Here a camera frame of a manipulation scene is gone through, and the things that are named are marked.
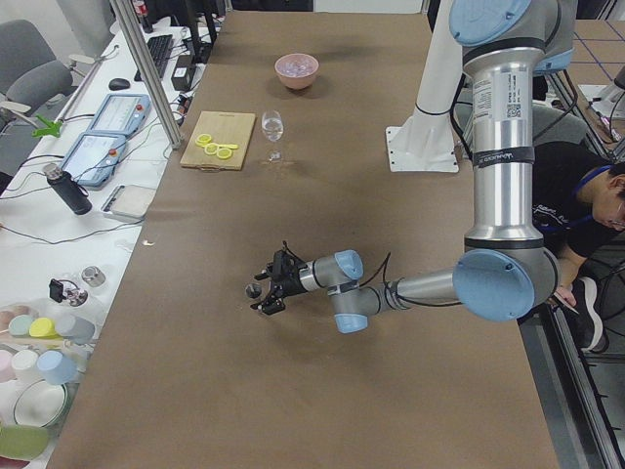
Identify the yellow plastic cup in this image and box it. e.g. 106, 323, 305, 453
28, 317, 59, 339

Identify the light blue plastic cup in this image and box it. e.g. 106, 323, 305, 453
36, 350, 78, 385

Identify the lower blue teach pendant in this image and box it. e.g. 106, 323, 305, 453
61, 132, 127, 190

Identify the mint green plastic cup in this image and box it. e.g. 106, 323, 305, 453
9, 315, 34, 337

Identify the yellow lemon slice middle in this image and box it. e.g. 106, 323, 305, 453
204, 143, 220, 155

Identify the black power adapter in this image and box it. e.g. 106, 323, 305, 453
171, 55, 196, 92

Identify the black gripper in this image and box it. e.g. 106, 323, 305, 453
250, 259, 308, 315

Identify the pink bowl of ice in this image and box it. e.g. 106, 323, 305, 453
274, 53, 319, 90

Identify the black insulated bottle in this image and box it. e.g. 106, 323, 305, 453
43, 163, 92, 215

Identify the green plastic clamp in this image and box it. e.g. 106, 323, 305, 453
31, 114, 63, 138

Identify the aluminium frame post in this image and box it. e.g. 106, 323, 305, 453
110, 0, 183, 149

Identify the black computer mouse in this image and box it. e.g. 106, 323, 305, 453
108, 78, 131, 91

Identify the clear wine glass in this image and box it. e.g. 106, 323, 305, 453
261, 110, 284, 162

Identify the yellow plastic knife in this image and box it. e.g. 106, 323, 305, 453
214, 143, 239, 149

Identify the cola bottle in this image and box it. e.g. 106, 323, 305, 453
132, 0, 153, 34

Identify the yellow lemon slice near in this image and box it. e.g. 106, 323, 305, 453
216, 148, 233, 160

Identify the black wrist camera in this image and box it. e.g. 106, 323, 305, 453
273, 240, 307, 273

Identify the white plastic cup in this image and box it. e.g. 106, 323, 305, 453
11, 350, 42, 384

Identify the yellow lemon slice far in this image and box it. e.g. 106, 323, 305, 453
195, 134, 212, 148

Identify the person in black shirt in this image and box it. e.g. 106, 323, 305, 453
532, 142, 624, 353

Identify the pink plastic cup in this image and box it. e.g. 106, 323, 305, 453
0, 350, 16, 383

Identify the bamboo cutting board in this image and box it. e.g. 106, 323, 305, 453
180, 110, 256, 171

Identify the yellow lemon slice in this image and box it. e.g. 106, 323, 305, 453
204, 143, 220, 155
216, 148, 233, 160
195, 134, 212, 148

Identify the white digital scale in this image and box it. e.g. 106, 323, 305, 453
102, 185, 156, 222

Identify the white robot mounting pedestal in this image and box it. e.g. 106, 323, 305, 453
386, 0, 462, 173

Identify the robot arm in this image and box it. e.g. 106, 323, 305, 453
254, 1, 577, 333

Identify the glass oil dispenser bottle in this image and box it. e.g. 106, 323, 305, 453
49, 278, 88, 307

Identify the white green rimmed bowl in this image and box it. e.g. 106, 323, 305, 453
13, 380, 69, 427

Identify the grey plastic cup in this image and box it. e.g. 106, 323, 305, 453
55, 315, 96, 345

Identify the blue teach pendant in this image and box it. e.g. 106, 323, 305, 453
61, 132, 127, 190
88, 93, 151, 137

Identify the upper blue teach pendant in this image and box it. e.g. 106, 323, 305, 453
88, 93, 151, 137

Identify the grey office chair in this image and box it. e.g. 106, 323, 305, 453
1, 20, 76, 118

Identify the black keyboard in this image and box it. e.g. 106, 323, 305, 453
146, 34, 173, 79

